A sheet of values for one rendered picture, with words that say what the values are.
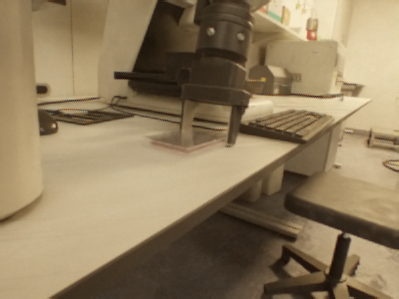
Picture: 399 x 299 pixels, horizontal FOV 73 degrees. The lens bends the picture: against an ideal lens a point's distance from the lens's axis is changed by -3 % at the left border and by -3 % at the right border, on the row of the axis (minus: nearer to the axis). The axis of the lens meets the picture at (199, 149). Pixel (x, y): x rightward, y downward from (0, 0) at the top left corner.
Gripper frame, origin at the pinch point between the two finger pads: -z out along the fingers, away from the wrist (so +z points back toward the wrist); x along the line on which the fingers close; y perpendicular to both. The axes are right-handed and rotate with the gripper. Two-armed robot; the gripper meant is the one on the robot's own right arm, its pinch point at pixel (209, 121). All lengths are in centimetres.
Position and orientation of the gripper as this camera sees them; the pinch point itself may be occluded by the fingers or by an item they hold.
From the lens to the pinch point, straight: 47.3
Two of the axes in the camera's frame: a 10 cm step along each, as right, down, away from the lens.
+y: -5.3, -0.2, -8.5
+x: -8.3, -2.0, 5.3
